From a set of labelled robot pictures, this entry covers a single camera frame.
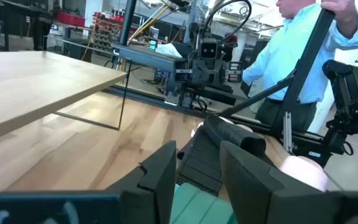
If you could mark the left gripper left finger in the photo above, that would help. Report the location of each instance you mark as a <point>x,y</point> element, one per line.
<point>154,193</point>

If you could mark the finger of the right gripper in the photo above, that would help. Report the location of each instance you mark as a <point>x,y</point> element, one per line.
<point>198,76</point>
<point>222,74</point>

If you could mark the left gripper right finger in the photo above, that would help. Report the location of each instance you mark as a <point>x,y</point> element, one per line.
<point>247,186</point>

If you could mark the green slide sandal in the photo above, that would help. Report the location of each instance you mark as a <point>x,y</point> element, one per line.
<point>197,208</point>

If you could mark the black slide sandal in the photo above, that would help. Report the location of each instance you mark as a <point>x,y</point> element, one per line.
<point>200,161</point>
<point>238,137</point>

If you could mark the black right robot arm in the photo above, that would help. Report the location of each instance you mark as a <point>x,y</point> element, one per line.
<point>210,93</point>

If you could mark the white cloth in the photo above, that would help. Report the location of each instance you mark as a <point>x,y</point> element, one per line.
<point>168,50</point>

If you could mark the grey desk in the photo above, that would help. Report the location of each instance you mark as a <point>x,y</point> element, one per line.
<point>148,57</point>

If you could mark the person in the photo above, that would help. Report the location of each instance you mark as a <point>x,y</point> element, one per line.
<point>291,46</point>

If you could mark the black pole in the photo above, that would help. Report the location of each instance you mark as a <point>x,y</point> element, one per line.
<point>127,21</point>

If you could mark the parts rack with red bins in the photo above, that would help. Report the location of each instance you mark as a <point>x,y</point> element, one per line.
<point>106,32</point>

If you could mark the person's hand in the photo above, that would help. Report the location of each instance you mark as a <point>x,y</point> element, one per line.
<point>340,12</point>

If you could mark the red storage bin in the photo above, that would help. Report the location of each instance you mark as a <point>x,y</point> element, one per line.
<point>70,19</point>

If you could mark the dark workbench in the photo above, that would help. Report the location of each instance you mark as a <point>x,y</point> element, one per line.
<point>17,12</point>

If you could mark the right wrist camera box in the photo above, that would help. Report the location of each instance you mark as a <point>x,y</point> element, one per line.
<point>209,50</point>

